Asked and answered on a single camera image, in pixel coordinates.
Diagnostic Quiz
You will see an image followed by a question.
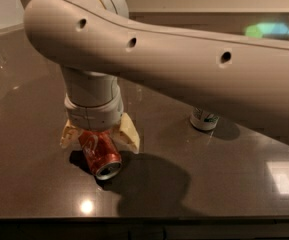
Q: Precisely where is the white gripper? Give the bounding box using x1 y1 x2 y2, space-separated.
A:
60 91 140 154

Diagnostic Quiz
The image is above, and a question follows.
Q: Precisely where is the red coke can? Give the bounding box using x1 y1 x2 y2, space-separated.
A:
78 131 122 180

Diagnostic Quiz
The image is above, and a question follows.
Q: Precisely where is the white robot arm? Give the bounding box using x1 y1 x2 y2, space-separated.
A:
24 0 289 145

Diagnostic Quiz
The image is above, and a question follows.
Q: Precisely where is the white 7up can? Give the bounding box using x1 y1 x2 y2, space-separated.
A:
190 108 219 131

